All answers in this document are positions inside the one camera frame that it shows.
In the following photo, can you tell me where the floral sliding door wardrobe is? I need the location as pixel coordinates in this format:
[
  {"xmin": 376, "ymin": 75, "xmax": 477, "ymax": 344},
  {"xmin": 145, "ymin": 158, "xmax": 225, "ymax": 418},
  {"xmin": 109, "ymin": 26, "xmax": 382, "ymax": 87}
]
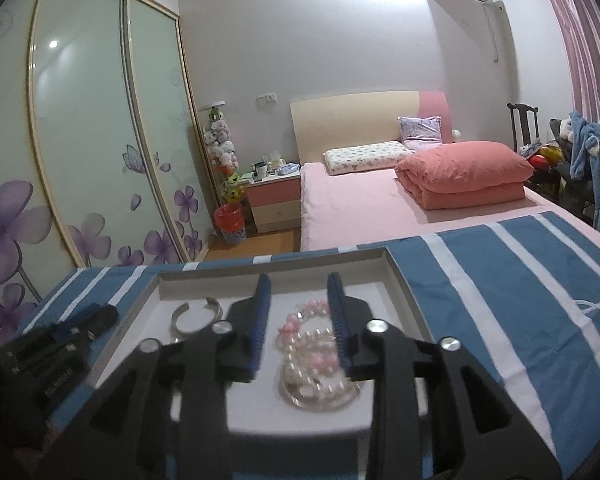
[{"xmin": 0, "ymin": 0, "xmax": 218, "ymax": 351}]

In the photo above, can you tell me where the white patterned pillow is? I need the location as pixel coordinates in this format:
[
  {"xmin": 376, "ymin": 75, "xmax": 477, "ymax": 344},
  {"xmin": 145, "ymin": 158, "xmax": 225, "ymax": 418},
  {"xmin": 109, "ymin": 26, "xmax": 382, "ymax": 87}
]
[{"xmin": 322, "ymin": 141, "xmax": 416, "ymax": 177}]

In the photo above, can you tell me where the dark wooden chair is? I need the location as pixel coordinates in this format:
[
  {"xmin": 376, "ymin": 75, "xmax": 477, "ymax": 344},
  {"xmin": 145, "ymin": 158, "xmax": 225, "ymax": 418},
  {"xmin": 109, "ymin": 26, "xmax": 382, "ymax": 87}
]
[{"xmin": 506, "ymin": 102, "xmax": 541, "ymax": 156}]

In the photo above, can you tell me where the pink bead bracelet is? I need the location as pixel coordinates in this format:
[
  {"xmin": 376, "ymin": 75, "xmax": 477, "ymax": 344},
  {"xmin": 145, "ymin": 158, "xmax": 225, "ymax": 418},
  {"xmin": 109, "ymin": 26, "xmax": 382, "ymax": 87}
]
[{"xmin": 277, "ymin": 299, "xmax": 351, "ymax": 376}]

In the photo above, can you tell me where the silver cuff bangle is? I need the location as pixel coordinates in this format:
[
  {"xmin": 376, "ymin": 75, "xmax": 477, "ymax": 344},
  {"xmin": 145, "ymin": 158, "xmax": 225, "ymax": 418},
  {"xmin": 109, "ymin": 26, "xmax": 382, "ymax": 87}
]
[{"xmin": 170, "ymin": 297, "xmax": 224, "ymax": 337}]

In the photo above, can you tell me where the red waste bin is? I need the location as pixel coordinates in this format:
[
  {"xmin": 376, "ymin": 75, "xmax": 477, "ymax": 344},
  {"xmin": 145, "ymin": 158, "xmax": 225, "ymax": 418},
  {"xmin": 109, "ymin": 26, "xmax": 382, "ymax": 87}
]
[{"xmin": 214, "ymin": 203, "xmax": 247, "ymax": 245}]

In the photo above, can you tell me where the small lilac pillow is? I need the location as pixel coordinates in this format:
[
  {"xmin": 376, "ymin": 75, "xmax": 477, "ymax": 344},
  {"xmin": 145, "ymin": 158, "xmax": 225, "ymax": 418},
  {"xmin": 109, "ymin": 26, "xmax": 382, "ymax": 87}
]
[{"xmin": 396, "ymin": 115, "xmax": 443, "ymax": 150}]

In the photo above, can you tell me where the pink beige nightstand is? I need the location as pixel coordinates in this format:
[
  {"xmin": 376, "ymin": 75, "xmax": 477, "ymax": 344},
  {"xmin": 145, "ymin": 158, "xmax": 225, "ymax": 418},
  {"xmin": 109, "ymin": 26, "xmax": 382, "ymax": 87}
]
[{"xmin": 242, "ymin": 165, "xmax": 302, "ymax": 233}]

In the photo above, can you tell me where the pink curtain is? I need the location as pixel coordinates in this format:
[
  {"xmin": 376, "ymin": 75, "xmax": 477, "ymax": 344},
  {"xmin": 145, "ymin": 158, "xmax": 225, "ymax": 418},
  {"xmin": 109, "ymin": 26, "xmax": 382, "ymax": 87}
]
[{"xmin": 535, "ymin": 0, "xmax": 600, "ymax": 126}]

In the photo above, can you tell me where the grey tray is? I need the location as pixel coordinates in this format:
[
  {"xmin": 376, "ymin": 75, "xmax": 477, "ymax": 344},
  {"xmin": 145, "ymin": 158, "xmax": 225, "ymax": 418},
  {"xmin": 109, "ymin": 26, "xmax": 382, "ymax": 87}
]
[{"xmin": 87, "ymin": 247, "xmax": 433, "ymax": 436}]

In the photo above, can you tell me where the blue fleece garment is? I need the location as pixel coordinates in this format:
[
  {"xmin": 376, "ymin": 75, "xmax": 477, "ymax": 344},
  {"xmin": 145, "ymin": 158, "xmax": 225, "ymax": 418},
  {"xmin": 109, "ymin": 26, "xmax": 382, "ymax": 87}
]
[{"xmin": 560, "ymin": 110, "xmax": 600, "ymax": 241}]

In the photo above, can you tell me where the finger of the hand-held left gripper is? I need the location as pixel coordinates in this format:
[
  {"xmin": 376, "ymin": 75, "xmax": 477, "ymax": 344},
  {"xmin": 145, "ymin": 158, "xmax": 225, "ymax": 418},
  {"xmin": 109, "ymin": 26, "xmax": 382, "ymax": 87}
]
[
  {"xmin": 55, "ymin": 306, "xmax": 120, "ymax": 353},
  {"xmin": 45, "ymin": 305, "xmax": 106, "ymax": 336}
]

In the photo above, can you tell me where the folded pink quilt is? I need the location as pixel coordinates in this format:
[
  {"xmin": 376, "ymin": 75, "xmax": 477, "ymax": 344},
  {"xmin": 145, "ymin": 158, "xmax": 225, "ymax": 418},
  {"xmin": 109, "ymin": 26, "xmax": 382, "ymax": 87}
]
[{"xmin": 395, "ymin": 141, "xmax": 536, "ymax": 211}]

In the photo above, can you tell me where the red yellow toy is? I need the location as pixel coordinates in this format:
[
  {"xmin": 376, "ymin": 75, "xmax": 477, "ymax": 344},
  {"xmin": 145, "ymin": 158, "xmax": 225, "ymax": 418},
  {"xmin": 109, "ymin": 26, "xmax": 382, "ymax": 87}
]
[{"xmin": 527, "ymin": 142, "xmax": 563, "ymax": 171}]

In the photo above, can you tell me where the plush toy tower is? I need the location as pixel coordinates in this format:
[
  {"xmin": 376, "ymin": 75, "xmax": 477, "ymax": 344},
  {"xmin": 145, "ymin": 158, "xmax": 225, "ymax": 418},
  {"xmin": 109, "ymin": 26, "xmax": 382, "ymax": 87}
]
[{"xmin": 200, "ymin": 102, "xmax": 246, "ymax": 206}]

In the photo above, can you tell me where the bed with pink sheet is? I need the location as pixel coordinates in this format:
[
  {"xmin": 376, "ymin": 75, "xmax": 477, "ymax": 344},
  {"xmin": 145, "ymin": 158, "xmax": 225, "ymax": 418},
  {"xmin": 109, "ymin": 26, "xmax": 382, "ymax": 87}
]
[{"xmin": 299, "ymin": 162, "xmax": 600, "ymax": 252}]

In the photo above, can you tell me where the white pearl bracelet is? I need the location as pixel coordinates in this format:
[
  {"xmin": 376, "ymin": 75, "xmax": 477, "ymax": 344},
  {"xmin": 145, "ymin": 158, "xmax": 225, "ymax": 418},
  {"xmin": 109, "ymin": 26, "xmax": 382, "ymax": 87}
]
[{"xmin": 282, "ymin": 327, "xmax": 361, "ymax": 401}]

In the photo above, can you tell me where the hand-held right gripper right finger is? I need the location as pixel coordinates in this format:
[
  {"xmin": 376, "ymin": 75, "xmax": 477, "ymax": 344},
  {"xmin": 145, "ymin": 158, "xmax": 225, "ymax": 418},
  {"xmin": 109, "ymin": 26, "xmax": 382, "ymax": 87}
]
[{"xmin": 327, "ymin": 273, "xmax": 561, "ymax": 480}]

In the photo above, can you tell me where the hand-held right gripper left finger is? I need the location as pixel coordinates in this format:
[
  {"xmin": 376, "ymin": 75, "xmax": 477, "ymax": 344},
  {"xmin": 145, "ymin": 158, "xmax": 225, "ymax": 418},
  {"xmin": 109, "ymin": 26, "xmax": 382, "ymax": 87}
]
[{"xmin": 45, "ymin": 274, "xmax": 272, "ymax": 480}]

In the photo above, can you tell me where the beige pink bed headboard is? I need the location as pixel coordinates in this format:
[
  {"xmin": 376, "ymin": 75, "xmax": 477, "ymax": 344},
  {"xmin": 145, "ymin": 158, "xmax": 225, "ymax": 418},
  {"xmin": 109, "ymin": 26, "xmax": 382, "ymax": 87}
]
[{"xmin": 290, "ymin": 89, "xmax": 453, "ymax": 163}]

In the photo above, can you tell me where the blue white striped blanket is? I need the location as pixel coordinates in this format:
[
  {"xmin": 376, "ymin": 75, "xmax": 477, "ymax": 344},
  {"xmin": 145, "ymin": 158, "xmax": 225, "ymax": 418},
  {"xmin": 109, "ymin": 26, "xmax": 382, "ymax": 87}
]
[{"xmin": 22, "ymin": 210, "xmax": 600, "ymax": 480}]

